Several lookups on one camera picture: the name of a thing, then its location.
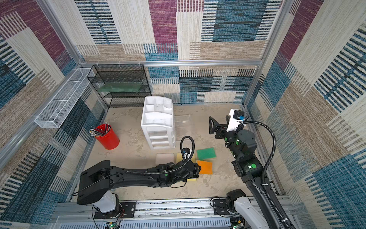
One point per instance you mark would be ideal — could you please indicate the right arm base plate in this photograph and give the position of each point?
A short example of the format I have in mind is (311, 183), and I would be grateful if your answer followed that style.
(220, 208)

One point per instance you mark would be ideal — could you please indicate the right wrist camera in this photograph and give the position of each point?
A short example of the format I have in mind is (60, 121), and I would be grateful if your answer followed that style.
(237, 117)

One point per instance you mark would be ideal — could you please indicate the aluminium front rail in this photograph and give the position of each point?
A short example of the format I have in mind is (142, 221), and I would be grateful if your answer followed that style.
(191, 213)

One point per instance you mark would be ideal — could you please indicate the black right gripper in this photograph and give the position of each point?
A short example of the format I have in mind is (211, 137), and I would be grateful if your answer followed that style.
(221, 131)

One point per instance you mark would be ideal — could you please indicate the pink sponge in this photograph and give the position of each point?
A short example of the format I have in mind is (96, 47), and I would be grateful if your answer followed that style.
(164, 158)

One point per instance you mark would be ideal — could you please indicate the white plastic drawer organizer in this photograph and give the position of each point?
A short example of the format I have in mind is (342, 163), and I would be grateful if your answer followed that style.
(158, 122)

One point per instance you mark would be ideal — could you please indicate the orange sponge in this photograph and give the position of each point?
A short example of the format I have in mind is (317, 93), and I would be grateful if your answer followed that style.
(206, 167)

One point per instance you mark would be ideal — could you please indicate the green sponge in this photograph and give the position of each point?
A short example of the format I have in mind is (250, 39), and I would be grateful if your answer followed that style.
(207, 153)

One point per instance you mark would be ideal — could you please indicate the white wire mesh basket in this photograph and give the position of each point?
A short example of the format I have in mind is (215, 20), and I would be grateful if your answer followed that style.
(60, 106)

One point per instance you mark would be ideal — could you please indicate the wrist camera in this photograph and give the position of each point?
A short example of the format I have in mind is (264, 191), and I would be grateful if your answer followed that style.
(185, 153)
(237, 117)

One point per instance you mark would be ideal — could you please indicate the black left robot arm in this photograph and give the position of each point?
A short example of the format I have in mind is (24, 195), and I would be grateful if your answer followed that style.
(103, 177)

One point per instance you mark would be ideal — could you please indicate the red pen cup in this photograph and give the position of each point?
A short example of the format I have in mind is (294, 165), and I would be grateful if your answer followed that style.
(109, 141)

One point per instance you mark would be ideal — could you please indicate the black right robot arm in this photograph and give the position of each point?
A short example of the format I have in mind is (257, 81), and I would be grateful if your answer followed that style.
(242, 145)

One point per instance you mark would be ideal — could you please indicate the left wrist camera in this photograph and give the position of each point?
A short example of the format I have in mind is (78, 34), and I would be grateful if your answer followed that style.
(185, 153)

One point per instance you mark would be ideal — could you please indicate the green board on shelf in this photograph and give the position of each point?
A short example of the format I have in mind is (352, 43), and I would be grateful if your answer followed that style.
(120, 87)

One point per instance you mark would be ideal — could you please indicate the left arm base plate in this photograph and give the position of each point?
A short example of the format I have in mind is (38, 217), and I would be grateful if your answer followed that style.
(124, 210)

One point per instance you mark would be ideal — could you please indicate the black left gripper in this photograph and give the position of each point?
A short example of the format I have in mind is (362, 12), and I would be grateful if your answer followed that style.
(196, 168)

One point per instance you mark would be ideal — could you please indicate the black wire mesh shelf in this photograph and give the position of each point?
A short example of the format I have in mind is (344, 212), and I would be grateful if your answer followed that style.
(129, 73)

